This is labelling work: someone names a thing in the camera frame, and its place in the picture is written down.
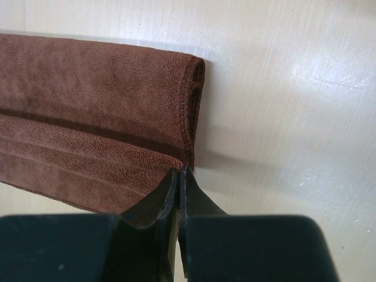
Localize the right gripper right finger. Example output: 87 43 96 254
178 164 228 278

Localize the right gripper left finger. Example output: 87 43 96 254
120 168 179 281

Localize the brown towel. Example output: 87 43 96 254
1 33 205 213

